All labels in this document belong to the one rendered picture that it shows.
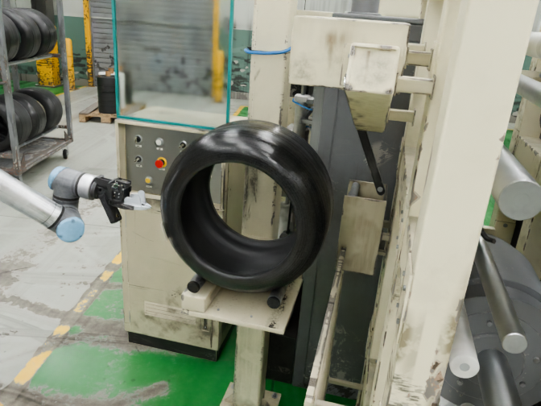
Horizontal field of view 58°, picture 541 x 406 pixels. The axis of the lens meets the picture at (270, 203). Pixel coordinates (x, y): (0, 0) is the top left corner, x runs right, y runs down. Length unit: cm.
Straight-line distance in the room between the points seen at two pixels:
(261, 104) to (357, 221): 54
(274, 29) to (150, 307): 162
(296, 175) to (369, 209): 41
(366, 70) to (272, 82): 81
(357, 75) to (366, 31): 13
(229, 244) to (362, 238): 50
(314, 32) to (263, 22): 67
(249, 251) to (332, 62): 95
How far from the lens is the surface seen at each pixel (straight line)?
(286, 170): 143
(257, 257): 184
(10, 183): 171
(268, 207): 189
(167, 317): 272
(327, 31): 110
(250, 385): 236
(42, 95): 590
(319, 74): 111
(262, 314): 174
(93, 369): 282
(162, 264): 256
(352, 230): 179
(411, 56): 118
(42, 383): 281
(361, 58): 101
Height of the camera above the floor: 179
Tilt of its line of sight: 21 degrees down
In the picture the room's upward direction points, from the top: 4 degrees clockwise
